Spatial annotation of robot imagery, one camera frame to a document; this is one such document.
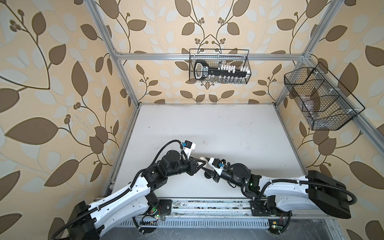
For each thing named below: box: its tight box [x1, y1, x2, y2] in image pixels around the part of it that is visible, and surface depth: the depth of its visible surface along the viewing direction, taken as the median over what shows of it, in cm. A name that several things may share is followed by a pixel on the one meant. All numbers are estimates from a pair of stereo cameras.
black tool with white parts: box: [194, 60, 251, 80], surface depth 85 cm
